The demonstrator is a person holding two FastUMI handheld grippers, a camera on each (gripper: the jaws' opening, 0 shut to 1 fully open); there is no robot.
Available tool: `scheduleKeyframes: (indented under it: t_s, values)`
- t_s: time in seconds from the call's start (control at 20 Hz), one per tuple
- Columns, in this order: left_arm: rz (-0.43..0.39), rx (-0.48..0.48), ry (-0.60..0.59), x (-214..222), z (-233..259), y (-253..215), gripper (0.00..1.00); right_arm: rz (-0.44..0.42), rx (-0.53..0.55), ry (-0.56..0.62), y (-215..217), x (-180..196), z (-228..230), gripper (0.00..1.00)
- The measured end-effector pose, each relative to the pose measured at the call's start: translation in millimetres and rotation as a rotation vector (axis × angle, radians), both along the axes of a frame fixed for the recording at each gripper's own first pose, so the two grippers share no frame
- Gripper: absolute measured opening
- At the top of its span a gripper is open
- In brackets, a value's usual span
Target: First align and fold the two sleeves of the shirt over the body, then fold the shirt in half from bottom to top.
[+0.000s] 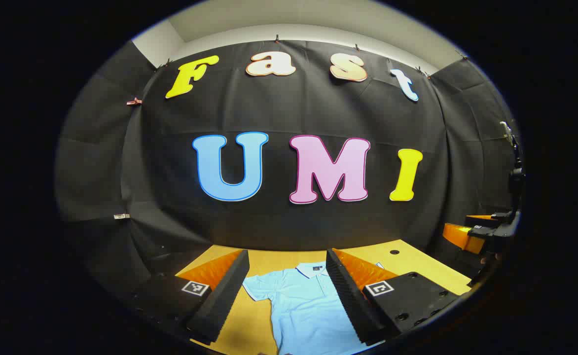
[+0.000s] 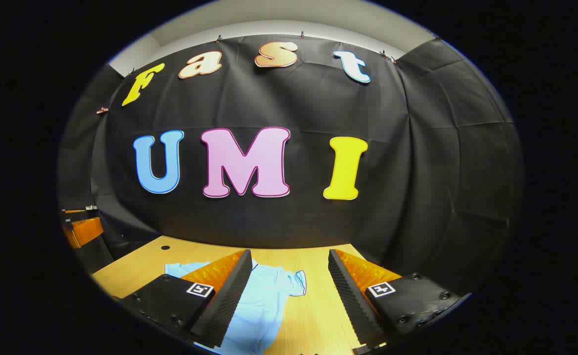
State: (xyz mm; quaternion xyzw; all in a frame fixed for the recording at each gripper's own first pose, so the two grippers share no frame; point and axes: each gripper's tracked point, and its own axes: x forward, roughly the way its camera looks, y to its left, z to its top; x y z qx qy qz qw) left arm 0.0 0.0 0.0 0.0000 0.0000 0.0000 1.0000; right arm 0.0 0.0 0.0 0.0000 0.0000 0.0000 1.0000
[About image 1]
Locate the black backdrop cloth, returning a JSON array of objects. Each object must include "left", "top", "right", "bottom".
[{"left": 55, "top": 39, "right": 522, "bottom": 296}]

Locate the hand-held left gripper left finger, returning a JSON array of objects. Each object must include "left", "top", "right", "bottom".
[{"left": 121, "top": 249, "right": 251, "bottom": 346}]

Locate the light blue T-shirt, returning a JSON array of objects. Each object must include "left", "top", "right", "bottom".
[{"left": 242, "top": 262, "right": 386, "bottom": 355}]

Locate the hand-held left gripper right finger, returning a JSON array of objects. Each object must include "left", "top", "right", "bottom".
[{"left": 325, "top": 248, "right": 470, "bottom": 347}]

